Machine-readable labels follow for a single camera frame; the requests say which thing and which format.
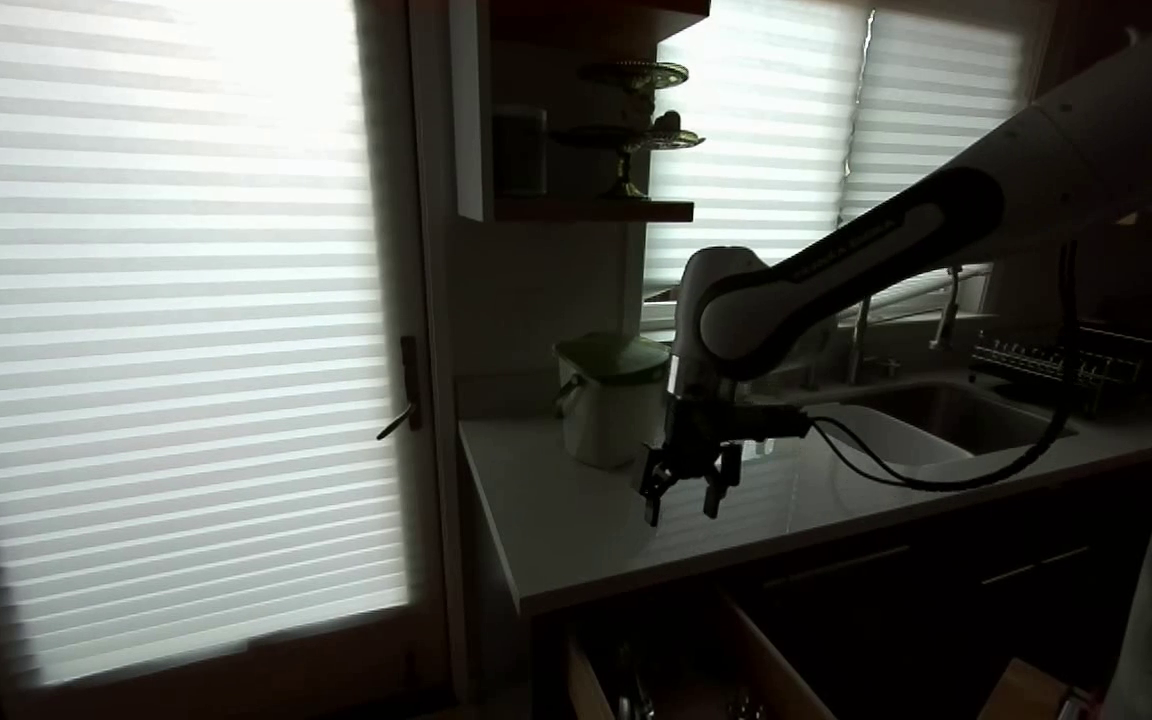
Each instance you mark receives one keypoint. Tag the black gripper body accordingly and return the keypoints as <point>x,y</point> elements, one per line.
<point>707,439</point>

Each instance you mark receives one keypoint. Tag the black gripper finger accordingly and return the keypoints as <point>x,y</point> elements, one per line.
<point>654,490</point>
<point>723,478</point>

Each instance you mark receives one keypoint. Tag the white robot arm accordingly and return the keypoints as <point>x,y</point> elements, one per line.
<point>1072,159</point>

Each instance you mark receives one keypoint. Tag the open wooden drawer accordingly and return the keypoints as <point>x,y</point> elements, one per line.
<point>698,657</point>

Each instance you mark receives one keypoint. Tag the white compost bin green lid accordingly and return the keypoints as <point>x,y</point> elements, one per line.
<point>611,398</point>

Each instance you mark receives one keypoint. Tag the kitchen sink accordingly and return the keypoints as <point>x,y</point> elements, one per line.
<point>956,415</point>

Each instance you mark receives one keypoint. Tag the sink faucet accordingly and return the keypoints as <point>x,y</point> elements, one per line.
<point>909,324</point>

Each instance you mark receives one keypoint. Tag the dish drying rack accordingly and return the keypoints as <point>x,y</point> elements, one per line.
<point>1107,367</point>

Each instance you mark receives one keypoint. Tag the white window blind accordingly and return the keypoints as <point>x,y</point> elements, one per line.
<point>195,335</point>

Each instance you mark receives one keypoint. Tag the door lever handle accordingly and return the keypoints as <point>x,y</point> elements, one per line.
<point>411,390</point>

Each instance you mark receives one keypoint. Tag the wooden wall shelf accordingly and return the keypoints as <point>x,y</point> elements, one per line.
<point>553,107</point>

